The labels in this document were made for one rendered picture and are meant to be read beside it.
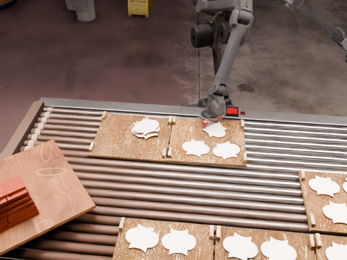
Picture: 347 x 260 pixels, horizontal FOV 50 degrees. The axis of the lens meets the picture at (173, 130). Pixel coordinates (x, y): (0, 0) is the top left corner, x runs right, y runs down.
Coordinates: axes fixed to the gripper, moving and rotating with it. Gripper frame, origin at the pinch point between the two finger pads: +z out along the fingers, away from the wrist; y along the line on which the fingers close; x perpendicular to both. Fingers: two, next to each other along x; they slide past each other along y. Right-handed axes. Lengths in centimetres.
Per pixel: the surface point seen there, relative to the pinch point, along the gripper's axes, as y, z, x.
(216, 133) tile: -1.9, 0.9, -7.1
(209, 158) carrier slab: -16.5, 1.9, -19.9
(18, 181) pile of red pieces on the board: -105, -25, -7
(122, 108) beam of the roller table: -32, 3, 46
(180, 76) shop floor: 99, 93, 167
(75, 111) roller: -58, 3, 59
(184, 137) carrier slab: -18.1, 1.7, 0.9
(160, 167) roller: -40.3, 4.3, -8.9
